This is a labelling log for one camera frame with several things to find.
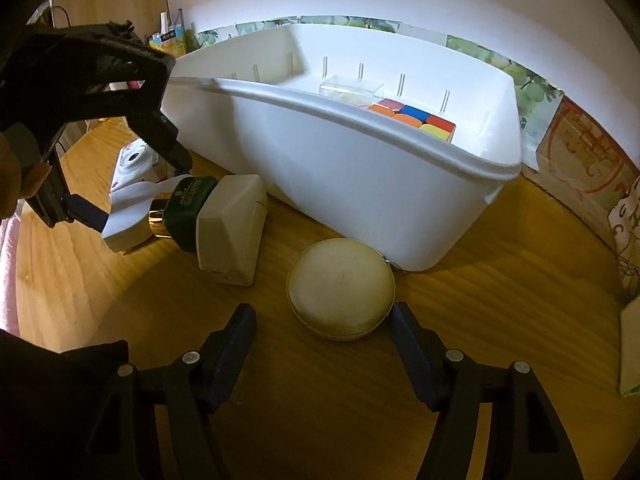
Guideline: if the yellow carton pen holder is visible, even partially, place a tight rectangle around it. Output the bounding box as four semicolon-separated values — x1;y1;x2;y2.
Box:
150;22;188;58

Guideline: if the colourful puzzle cube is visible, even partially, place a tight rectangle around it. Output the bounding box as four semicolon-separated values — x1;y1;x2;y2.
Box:
367;99;457;143

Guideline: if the off-white rectangular box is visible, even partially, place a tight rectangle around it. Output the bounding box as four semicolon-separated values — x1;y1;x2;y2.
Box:
196;174;268;287

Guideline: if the black cable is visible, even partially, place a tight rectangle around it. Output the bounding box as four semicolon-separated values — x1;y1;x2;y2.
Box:
27;5;71;26

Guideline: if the printed fabric bag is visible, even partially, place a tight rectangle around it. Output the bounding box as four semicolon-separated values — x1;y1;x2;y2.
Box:
607;175;640;306

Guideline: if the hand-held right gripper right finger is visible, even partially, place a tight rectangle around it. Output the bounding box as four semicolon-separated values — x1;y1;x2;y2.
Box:
390;301;583;480

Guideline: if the brown printed cardboard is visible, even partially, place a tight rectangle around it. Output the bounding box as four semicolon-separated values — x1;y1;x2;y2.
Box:
520;92;640;226

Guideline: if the white plastic bin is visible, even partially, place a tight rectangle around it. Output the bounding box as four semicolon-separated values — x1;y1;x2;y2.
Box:
167;24;523;273

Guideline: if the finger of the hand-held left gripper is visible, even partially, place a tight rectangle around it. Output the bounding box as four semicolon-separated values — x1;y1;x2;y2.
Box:
22;125;109;232
125;105;194;172

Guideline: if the clear box with white pieces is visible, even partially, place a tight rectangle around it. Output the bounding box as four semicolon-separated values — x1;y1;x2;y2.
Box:
319;75;386;107

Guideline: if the round cream tape measure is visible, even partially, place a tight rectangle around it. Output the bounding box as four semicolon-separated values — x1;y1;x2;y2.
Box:
286;239;397;342

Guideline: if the white compact camera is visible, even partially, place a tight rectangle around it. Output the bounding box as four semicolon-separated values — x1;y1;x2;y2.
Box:
110;141;166;193

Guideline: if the pink cloth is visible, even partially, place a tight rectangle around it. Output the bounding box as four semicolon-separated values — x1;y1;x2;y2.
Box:
0;220;21;336

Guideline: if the person's left hand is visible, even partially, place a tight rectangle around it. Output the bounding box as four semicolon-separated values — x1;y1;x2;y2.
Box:
0;132;51;219

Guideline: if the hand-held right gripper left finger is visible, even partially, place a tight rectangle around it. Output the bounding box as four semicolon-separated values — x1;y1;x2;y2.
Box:
85;303;258;480

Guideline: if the white plastic scraper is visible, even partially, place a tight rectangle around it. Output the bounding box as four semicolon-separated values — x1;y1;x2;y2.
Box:
101;177;178;253

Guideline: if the green bottle with gold cap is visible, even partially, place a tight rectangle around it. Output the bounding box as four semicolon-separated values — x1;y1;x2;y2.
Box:
148;175;220;253

